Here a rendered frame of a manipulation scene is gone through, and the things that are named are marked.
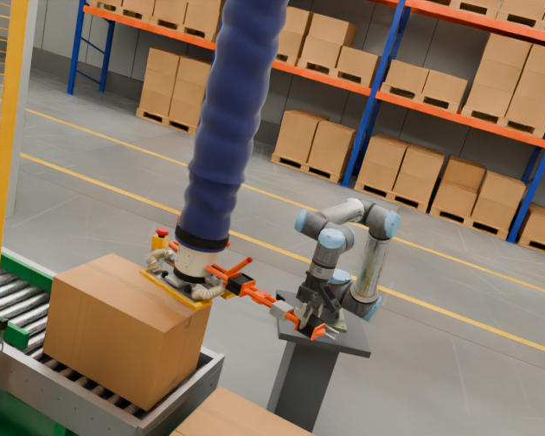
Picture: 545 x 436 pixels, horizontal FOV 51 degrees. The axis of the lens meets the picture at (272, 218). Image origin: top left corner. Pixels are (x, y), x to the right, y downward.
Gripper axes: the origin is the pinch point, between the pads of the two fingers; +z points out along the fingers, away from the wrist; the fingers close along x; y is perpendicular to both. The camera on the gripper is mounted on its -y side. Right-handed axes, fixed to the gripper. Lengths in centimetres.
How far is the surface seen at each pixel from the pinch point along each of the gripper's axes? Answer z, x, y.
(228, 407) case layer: 67, -13, 32
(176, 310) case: 27, 4, 62
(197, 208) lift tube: -25, 11, 57
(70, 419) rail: 76, 41, 73
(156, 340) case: 32, 21, 54
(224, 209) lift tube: -27, 4, 49
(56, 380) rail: 62, 43, 84
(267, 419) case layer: 67, -22, 16
